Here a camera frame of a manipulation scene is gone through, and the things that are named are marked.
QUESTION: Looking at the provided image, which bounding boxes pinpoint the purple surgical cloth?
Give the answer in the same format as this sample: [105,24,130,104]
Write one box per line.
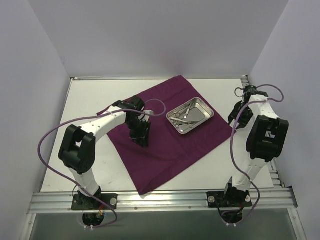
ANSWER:
[107,76,232,195]

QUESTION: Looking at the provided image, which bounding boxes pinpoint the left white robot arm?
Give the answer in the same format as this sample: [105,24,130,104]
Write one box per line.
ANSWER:
[58,96,153,210]

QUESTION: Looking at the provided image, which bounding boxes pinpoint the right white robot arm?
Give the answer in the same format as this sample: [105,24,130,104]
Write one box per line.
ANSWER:
[222,85,289,207]

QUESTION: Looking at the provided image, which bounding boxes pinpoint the steel instrument tray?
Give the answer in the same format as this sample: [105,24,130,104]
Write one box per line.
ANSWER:
[166,97,215,135]

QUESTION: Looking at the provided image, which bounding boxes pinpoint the steel forceps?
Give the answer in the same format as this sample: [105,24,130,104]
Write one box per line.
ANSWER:
[172,103,190,120]

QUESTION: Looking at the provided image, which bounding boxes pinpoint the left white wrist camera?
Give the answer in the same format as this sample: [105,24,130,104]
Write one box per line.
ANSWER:
[143,110,155,117]

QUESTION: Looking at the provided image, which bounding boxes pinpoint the right aluminium rail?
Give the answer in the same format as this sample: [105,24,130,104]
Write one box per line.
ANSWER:
[253,83,284,189]

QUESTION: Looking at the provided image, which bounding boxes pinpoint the aluminium rail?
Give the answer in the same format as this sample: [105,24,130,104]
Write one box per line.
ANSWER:
[253,83,284,189]
[28,187,298,214]

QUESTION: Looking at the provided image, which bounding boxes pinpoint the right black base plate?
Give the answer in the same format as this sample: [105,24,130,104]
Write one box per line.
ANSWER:
[206,191,253,208]

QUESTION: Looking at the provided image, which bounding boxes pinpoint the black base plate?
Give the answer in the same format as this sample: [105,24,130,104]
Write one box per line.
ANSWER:
[206,191,253,208]
[71,193,118,211]

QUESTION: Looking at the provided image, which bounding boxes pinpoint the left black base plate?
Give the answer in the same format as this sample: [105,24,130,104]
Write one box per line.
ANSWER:
[71,193,118,211]

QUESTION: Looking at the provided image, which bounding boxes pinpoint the front aluminium rail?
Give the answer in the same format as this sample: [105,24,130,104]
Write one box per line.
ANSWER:
[28,187,298,214]

